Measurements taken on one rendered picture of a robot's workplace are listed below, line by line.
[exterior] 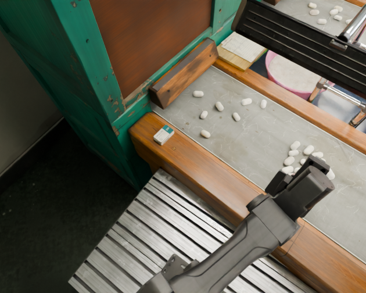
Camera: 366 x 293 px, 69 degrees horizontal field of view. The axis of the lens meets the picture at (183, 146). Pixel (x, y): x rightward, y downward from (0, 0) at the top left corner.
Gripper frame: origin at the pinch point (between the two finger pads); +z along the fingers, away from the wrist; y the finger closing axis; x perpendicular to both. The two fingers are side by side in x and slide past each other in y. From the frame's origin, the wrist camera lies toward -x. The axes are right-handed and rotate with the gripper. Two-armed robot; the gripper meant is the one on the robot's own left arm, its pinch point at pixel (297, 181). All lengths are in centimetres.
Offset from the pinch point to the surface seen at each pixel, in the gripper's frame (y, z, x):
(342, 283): -22.1, -2.8, 14.0
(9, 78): 127, 2, 39
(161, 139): 38.0, -3.5, 12.2
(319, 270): -16.6, -3.3, 14.5
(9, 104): 126, 2, 53
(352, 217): -18.1, 12.6, 4.1
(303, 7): 37, 68, -44
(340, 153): -6.8, 25.1, -6.6
